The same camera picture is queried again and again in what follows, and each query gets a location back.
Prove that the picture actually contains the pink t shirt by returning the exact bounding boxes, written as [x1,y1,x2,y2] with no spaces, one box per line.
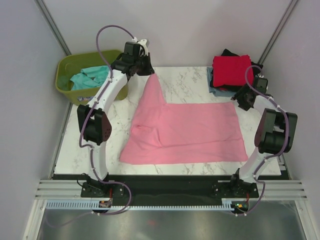
[119,74,248,165]

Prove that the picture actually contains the olive green plastic bin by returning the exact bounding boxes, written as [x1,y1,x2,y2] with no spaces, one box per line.
[55,50,121,106]

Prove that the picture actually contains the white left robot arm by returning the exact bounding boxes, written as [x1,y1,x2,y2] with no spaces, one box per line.
[77,39,155,198]

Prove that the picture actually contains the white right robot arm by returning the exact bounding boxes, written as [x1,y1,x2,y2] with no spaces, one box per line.
[228,76,298,198]

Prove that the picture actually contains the red folded t shirt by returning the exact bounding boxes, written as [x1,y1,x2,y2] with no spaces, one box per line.
[212,55,252,88]

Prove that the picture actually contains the teal t shirt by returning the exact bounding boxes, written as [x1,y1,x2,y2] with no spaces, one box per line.
[70,65,110,91]

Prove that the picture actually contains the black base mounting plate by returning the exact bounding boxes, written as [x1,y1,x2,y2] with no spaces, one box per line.
[79,174,260,207]

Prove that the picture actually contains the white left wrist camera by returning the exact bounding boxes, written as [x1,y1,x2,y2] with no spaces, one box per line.
[132,37,149,56]

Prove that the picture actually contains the right aluminium frame post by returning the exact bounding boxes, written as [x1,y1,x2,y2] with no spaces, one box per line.
[258,0,300,65]

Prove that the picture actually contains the aluminium frame post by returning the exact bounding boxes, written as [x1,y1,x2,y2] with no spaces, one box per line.
[34,0,72,56]
[258,0,300,65]

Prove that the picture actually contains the left aluminium frame post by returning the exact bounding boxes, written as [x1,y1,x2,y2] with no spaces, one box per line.
[34,0,72,56]

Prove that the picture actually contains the white slotted cable duct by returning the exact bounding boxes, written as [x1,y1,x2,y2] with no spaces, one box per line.
[45,199,235,211]

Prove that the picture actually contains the aluminium extrusion rail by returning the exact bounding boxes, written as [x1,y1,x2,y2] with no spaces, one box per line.
[35,180,307,201]

